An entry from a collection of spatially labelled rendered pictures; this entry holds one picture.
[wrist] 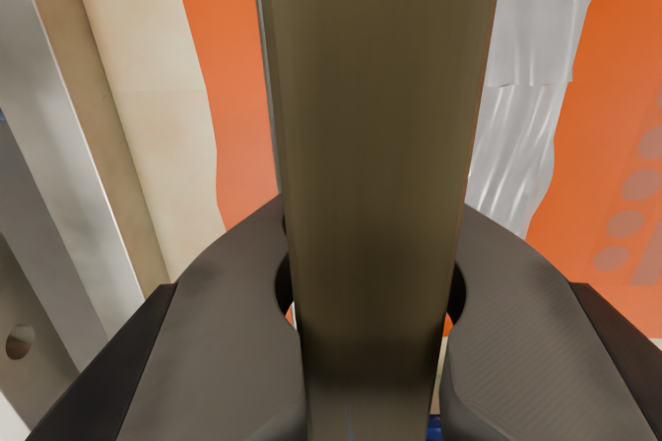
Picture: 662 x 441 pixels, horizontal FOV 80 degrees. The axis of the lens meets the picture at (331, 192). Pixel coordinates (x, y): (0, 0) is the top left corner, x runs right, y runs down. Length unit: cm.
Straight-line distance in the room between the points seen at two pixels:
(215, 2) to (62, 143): 11
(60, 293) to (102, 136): 179
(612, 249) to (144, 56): 32
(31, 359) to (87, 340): 187
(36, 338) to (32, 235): 155
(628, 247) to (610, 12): 16
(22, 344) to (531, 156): 34
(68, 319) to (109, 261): 185
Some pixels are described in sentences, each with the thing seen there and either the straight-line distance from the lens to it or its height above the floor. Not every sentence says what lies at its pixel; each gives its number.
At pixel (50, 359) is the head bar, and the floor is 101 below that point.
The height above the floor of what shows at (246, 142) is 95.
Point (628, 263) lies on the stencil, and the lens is 35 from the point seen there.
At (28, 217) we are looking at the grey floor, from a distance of 182.
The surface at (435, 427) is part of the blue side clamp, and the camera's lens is 37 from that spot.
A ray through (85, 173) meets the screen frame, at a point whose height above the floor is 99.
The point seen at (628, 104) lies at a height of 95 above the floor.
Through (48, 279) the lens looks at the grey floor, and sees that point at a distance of 200.
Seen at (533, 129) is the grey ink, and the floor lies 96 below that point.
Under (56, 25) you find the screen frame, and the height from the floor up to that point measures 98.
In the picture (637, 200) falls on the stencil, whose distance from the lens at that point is 32.
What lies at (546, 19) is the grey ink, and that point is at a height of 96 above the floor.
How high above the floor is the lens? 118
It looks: 59 degrees down
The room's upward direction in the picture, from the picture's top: 177 degrees counter-clockwise
